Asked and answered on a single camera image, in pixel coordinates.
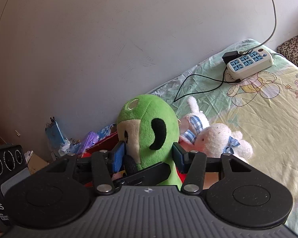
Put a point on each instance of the white plush bunny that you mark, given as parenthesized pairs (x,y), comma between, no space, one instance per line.
(198,135)

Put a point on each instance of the cartoon print bed sheet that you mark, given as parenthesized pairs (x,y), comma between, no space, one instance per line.
(264,108)

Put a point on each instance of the green plush toy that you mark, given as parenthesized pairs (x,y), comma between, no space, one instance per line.
(149,127)

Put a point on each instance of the black power adapter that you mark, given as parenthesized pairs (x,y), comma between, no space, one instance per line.
(229,56)

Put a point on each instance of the brown cardboard box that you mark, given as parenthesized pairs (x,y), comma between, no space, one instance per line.
(36,163)

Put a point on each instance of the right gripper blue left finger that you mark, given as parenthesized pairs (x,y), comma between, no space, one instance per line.
(117,153)

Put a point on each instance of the red cardboard box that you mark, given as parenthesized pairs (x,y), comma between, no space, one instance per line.
(110,141)

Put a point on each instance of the dark patterned cushion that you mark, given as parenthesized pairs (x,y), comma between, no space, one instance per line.
(289,50)

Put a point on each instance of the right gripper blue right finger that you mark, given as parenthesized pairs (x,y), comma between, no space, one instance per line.
(180,158)

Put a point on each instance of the white blue power strip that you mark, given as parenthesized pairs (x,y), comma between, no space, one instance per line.
(249,64)

